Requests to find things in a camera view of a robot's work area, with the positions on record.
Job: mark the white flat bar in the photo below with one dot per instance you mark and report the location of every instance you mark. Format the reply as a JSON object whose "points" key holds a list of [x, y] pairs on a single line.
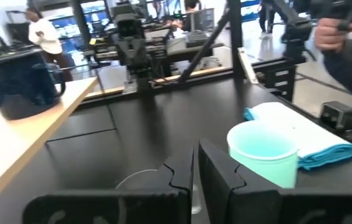
{"points": [[247, 65]]}

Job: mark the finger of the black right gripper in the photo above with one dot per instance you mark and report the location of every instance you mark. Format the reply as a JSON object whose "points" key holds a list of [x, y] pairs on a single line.
{"points": [[136, 71], [145, 71]]}

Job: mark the black frame brace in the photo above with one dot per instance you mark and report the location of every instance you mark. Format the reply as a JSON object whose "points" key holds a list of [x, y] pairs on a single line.
{"points": [[203, 48]]}

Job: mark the black frame post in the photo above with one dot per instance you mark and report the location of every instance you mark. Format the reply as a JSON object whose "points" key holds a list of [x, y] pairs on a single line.
{"points": [[235, 37]]}

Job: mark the dark blue enamel mug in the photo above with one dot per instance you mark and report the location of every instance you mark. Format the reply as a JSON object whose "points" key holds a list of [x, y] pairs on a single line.
{"points": [[17, 84]]}

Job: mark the wooden table side board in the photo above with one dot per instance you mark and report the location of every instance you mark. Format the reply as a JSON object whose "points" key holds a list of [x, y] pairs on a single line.
{"points": [[194, 73]]}

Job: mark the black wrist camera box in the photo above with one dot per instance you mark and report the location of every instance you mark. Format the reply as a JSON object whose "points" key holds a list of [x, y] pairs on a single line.
{"points": [[129, 25]]}

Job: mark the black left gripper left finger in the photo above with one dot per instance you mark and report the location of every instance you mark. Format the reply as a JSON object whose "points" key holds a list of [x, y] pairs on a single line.
{"points": [[160, 205]]}

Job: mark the teal plastic mug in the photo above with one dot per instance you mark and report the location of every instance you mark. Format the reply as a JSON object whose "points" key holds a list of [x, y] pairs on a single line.
{"points": [[266, 155]]}

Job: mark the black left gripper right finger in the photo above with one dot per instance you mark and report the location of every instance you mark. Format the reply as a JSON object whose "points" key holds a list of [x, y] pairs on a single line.
{"points": [[244, 205]]}

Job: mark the black pillar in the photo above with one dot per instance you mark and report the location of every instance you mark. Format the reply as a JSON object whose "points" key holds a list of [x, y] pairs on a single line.
{"points": [[80, 21]]}

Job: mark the wooden shelf board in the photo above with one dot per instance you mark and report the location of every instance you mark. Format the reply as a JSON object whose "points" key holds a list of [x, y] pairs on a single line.
{"points": [[13, 143]]}

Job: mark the black control box white labels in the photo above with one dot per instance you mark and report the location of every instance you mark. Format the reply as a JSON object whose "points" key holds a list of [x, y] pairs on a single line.
{"points": [[278, 81]]}

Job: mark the small black table camera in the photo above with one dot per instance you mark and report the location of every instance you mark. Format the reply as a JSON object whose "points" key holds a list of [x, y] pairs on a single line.
{"points": [[336, 115]]}

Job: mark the folded teal cloth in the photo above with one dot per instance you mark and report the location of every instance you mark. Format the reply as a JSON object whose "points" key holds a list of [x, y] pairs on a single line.
{"points": [[312, 137]]}

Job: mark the black desk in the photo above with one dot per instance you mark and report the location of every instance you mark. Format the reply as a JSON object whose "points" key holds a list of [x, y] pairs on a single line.
{"points": [[178, 51]]}

